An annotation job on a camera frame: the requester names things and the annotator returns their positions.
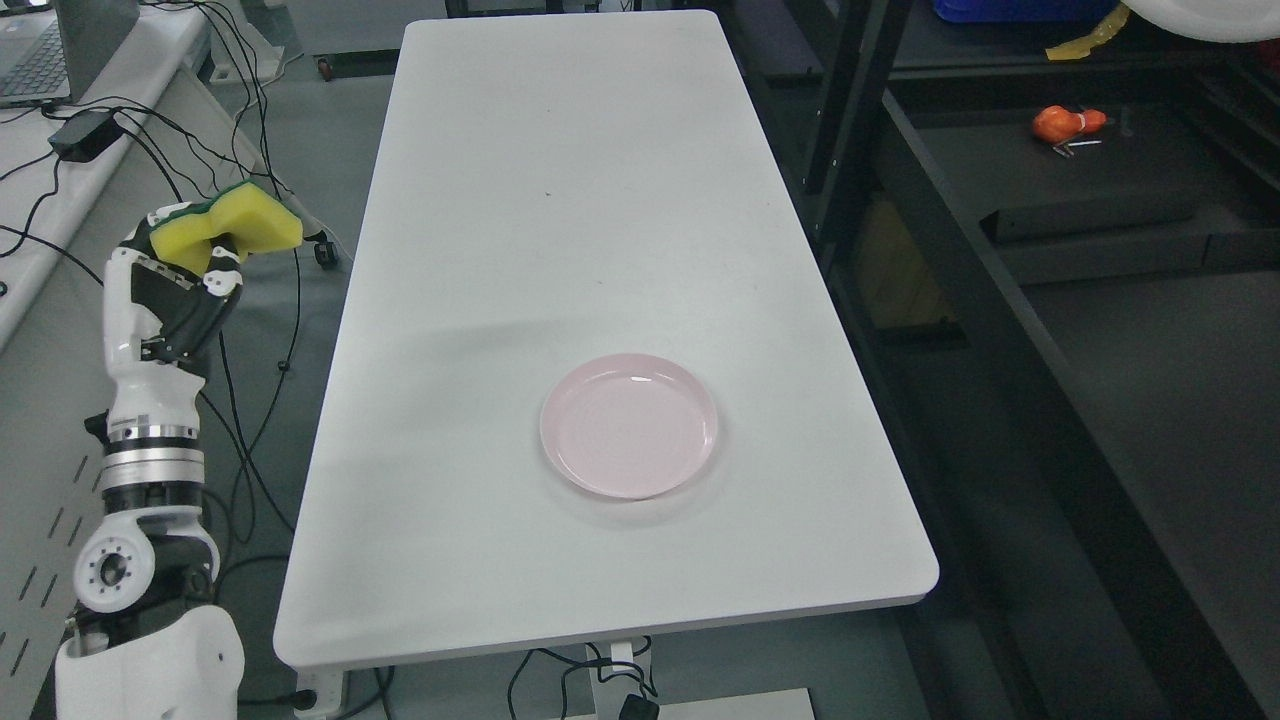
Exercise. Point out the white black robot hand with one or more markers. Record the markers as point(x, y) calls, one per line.
point(157, 320)

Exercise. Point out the yellow green sponge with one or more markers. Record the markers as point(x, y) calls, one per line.
point(245, 215)

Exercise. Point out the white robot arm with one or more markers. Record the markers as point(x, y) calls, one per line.
point(151, 549)

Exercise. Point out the black metal shelf rack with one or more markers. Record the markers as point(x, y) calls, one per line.
point(1073, 346)

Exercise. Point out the white side desk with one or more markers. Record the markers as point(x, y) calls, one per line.
point(60, 223)

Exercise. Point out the black power adapter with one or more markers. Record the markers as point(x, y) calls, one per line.
point(84, 137)

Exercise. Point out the grey laptop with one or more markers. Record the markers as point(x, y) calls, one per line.
point(53, 57)

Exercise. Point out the white rectangular table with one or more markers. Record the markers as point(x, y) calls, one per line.
point(550, 189)

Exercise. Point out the pink round plate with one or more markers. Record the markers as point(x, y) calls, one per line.
point(629, 426)

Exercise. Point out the blue plastic bin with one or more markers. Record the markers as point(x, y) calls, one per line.
point(1033, 11)

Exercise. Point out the orange plastic bag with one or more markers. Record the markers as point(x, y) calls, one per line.
point(1056, 124)

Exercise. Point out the yellow tape strip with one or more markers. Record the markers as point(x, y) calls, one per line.
point(1105, 31)

